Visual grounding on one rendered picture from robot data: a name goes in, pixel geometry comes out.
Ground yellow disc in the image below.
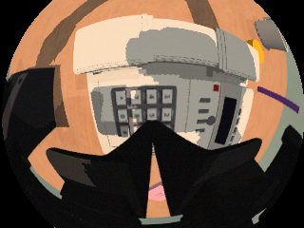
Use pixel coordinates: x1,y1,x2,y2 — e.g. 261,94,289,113
246,40,264,64

